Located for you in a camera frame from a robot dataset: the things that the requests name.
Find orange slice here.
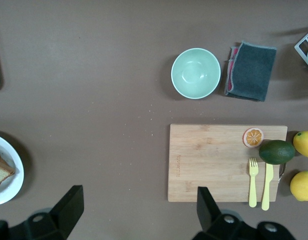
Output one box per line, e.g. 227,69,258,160
242,127,265,149

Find green avocado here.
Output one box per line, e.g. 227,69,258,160
259,139,296,165

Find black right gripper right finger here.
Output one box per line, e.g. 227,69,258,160
193,186,297,240

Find plain bread slice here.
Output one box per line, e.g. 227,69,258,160
0,162,16,194

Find yellow plastic knife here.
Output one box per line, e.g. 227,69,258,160
261,162,275,211

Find pink cloth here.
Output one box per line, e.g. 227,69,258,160
225,46,241,95

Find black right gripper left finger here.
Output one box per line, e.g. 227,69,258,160
0,184,85,240

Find yellow lemon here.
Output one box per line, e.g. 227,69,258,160
293,130,308,159
290,170,308,202

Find white wire rack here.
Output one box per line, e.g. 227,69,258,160
294,26,308,64

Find wooden cutting board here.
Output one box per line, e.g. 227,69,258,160
167,123,288,203

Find dark grey cloth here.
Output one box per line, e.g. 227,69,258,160
224,40,278,103

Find pale green bowl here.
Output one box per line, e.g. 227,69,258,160
171,47,222,100

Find yellow plastic fork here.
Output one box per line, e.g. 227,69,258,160
248,157,259,208

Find white round plate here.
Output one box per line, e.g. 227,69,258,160
0,129,25,207

